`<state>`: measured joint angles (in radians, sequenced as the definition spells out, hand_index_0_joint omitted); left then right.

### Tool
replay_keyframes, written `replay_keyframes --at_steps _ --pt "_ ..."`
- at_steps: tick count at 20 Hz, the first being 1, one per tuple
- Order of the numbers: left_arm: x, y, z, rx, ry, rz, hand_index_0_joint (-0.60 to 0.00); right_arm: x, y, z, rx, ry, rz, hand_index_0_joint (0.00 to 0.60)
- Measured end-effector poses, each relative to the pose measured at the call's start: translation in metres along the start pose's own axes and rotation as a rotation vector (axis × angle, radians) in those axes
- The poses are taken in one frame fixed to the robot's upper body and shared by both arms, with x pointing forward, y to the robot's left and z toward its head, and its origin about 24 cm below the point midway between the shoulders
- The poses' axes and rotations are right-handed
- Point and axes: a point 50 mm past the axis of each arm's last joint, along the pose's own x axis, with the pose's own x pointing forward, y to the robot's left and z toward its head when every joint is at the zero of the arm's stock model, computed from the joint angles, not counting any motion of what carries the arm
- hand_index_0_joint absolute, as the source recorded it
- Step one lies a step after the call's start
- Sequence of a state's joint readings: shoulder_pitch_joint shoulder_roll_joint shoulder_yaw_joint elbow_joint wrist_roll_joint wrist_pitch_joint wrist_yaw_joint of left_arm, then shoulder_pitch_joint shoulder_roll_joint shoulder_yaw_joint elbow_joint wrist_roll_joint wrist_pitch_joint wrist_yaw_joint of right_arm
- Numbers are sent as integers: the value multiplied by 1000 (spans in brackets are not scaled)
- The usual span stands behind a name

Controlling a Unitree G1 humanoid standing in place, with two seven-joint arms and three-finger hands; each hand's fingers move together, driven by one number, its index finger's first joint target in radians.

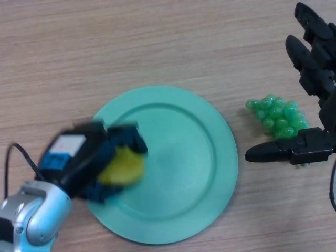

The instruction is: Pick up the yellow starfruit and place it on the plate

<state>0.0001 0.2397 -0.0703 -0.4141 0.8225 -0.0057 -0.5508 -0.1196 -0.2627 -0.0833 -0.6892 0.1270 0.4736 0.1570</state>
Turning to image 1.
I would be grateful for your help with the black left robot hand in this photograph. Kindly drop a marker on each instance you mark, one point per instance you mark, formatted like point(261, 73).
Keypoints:
point(86, 157)

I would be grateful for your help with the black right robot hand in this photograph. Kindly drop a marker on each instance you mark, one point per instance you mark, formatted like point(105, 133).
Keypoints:
point(317, 67)

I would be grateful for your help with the yellow starfruit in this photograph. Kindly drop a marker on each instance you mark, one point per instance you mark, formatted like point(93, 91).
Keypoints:
point(123, 168)

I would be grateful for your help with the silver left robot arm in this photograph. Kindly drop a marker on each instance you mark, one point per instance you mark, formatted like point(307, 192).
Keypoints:
point(39, 215)

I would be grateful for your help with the green round plate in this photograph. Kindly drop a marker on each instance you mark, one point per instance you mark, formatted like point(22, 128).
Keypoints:
point(183, 162)

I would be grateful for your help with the green grape bunch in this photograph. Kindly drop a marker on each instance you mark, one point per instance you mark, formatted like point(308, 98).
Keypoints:
point(278, 118)

